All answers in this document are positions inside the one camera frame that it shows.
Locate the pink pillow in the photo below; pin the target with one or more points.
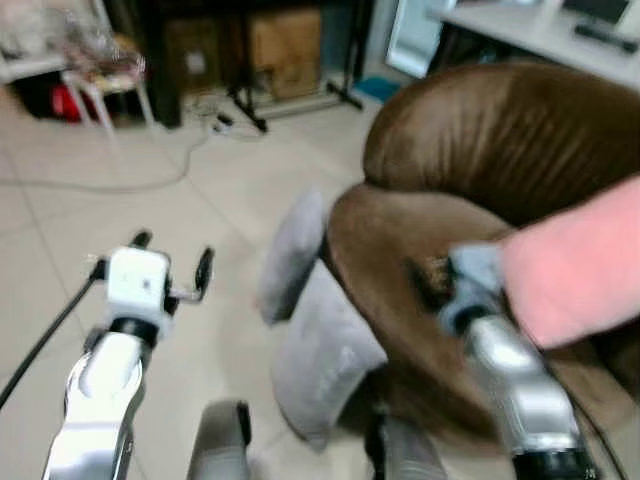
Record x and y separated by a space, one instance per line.
575 265

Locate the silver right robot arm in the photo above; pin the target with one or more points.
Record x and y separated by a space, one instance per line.
520 390

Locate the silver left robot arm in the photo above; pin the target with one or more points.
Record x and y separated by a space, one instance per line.
100 385

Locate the small grey pillow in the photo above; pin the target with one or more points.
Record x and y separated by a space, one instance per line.
293 255

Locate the large grey pillow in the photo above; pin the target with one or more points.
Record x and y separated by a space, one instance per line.
325 360

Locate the brown sofa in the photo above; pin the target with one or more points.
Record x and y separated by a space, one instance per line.
480 140

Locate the blue floor item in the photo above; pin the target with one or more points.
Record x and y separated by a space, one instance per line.
378 89

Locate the red bag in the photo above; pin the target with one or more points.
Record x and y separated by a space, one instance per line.
68 104

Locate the robot left leg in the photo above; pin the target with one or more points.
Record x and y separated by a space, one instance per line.
220 445

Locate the robot leg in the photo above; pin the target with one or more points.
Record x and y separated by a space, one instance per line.
220 445
405 450

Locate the robot right leg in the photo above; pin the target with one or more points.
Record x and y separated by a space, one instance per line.
405 450

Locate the white stool with clutter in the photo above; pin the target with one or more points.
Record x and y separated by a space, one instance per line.
105 70

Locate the dark cardboard box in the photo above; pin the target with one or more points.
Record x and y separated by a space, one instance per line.
194 58

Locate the white side table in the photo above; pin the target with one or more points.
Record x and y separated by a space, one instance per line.
40 45

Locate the black keyboard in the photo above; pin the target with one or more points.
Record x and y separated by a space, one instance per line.
605 38

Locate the light cardboard box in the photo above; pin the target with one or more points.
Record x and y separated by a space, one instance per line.
286 50

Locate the white leaning panel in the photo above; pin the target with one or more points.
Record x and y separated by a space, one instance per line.
415 38

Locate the dark monitor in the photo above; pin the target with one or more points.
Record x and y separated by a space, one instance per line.
598 8

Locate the white desk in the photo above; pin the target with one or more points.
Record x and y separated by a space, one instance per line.
540 38

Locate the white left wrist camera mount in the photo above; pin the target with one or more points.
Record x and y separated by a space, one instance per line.
138 278

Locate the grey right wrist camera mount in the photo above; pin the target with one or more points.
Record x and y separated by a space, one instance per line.
478 280

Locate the black shelf frame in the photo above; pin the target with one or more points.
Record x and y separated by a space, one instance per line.
160 60

